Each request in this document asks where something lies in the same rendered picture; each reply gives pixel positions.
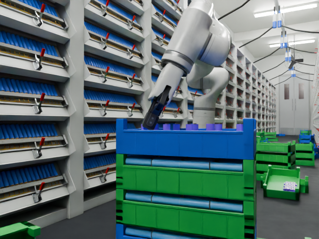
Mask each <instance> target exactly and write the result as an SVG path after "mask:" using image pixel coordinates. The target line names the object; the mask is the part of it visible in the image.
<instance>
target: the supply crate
mask: <svg viewBox="0 0 319 239"><path fill-rule="evenodd" d="M255 153H256V119H253V118H244V119H243V131H236V129H222V131H209V130H206V129H198V130H186V128H180V130H173V128H170V130H163V128H159V130H141V129H127V119H116V154H133V155H154V156H184V157H205V158H226V159H247V160H254V157H255Z"/></svg>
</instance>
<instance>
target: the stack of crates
mask: <svg viewBox="0 0 319 239"><path fill-rule="evenodd" d="M256 151H257V152H256V180H257V181H260V180H261V177H264V173H267V172H268V169H269V167H268V166H269V165H272V168H277V169H290V170H296V144H295V141H292V144H291V142H288V143H265V142H260V139H258V140H257V143H256ZM261 151H262V152H261ZM268 151H270V152H268ZM277 152H278V153H277ZM284 152H286V153H284ZM291 152H292V153H291Z"/></svg>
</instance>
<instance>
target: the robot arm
mask: <svg viewBox="0 0 319 239"><path fill-rule="evenodd" d="M231 45H232V37H231V34H230V32H229V31H228V30H227V28H226V27H225V26H224V25H223V24H221V23H220V22H219V21H218V20H217V19H216V17H215V14H214V6H213V3H212V1H211V0H192V1H191V3H190V5H189V6H188V8H186V9H185V10H184V12H183V14H182V16H181V18H180V20H179V23H178V25H177V27H176V29H175V31H174V33H173V35H172V38H171V40H170V42H169V44H168V46H167V48H166V50H165V53H164V55H163V57H162V59H161V61H162V63H161V66H162V67H163V69H162V71H161V73H160V75H159V77H158V79H157V81H156V83H155V85H154V87H153V89H152V91H151V93H150V95H149V97H148V101H150V100H153V102H152V103H151V106H150V108H149V110H148V112H147V113H146V115H145V117H144V120H143V122H142V126H143V127H144V128H147V129H148V130H154V128H155V126H156V124H157V122H158V120H159V116H160V114H161V112H162V110H163V108H164V106H167V105H169V103H170V101H171V100H172V98H173V96H174V93H175V91H176V89H177V87H178V85H179V82H180V80H181V78H182V77H186V81H187V84H188V86H189V87H191V88H195V89H210V92H209V93H207V94H205V95H202V96H199V97H197V98H196V99H195V100H194V110H193V123H196V124H198V128H199V129H206V124H214V123H215V110H216V100H217V98H218V96H219V95H220V93H221V92H222V91H223V90H224V89H225V87H226V86H227V85H228V83H229V78H230V77H229V73H228V71H227V70H226V69H224V68H220V67H215V66H220V65H221V64H223V63H224V62H225V60H226V59H227V57H228V55H229V51H230V48H231Z"/></svg>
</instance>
